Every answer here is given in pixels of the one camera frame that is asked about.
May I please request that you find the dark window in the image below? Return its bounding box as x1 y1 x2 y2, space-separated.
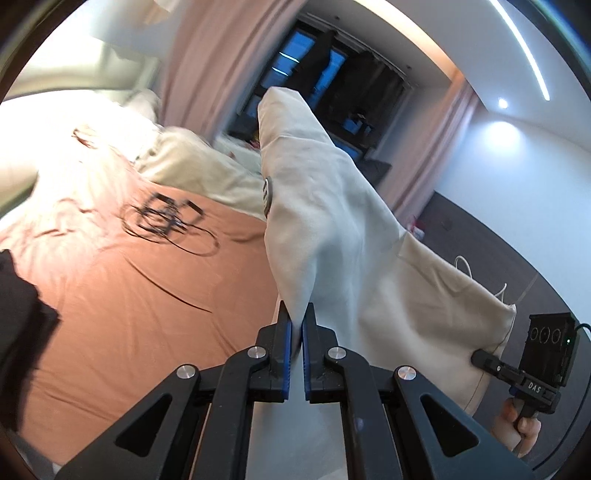
240 14 417 163

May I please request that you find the beige sweatshirt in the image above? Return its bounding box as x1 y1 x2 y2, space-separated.
247 87 517 480

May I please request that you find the black cable tangle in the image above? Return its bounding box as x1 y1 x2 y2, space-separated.
120 192 221 257

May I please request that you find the grey cushion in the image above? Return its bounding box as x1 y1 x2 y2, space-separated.
362 159 393 186

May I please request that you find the white pillow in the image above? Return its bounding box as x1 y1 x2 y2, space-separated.
124 88 163 126

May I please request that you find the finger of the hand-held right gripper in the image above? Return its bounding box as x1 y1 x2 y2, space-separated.
471 349 525 387

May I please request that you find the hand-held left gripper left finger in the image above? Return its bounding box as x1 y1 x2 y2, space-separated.
53 300 294 480

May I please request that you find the orange bed sheet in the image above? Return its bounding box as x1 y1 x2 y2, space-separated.
0 185 288 468

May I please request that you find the person's right hand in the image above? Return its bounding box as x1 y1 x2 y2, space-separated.
491 397 542 458

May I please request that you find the ceiling light strip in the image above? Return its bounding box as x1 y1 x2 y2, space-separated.
486 0 553 101

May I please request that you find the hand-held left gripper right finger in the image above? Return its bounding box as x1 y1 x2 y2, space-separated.
301 302 539 480

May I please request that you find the dark hanging garment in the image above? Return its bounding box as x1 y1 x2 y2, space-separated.
302 28 336 99
332 51 413 140

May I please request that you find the pink curtain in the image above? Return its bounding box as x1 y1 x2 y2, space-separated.
365 69 482 223
157 0 306 154

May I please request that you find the white cord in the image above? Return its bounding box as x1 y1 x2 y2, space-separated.
454 255 518 306

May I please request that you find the dark cloth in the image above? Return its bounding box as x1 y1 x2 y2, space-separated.
0 249 62 376

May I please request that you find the beige pillow on bed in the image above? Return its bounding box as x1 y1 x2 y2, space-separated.
134 127 269 219

